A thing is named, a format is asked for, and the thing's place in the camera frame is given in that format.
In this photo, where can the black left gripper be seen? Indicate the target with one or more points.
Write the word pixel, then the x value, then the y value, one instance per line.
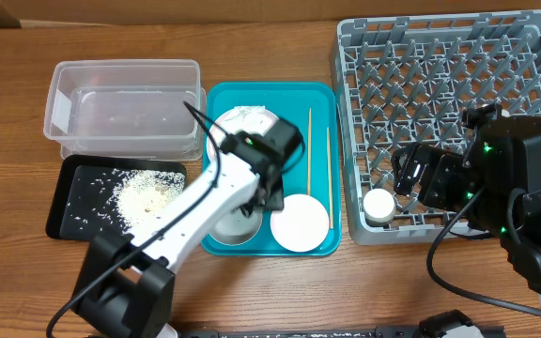
pixel 275 198

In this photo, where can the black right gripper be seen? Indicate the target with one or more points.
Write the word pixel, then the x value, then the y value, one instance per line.
pixel 440 163

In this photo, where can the grey bowl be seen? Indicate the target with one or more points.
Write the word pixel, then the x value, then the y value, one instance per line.
pixel 235 228

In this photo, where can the white paper cup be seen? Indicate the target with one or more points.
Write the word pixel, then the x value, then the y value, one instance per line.
pixel 378 207

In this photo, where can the rice pile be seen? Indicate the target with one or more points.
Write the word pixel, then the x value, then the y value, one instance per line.
pixel 118 198

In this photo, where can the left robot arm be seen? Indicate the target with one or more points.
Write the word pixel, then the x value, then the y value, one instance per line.
pixel 126 284

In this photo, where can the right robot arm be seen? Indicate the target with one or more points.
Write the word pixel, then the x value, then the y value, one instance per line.
pixel 495 185

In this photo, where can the grey dishwasher rack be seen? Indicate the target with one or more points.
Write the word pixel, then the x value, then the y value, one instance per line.
pixel 401 80

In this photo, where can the pink bowl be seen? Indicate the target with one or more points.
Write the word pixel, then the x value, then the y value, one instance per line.
pixel 302 225

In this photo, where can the teal plastic tray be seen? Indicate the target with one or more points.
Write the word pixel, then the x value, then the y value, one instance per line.
pixel 292 100

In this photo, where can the white round plate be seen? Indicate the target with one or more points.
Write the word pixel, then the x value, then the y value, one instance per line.
pixel 259 124

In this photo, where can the wooden chopstick right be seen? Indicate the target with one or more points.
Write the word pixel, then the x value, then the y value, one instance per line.
pixel 329 173

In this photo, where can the wooden chopstick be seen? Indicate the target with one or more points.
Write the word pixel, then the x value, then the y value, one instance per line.
pixel 308 152
pixel 329 173

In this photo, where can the white crumpled napkin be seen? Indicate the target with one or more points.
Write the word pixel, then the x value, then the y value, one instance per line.
pixel 244 112

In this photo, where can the wooden chopstick left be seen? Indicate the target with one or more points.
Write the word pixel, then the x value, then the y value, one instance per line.
pixel 308 152

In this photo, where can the black bar at table edge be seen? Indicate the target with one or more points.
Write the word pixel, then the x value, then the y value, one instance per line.
pixel 448 324

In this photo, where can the black plastic tray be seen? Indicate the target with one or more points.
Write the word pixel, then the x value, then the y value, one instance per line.
pixel 67 173

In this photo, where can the clear plastic bin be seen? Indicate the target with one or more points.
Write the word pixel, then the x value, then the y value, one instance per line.
pixel 130 108

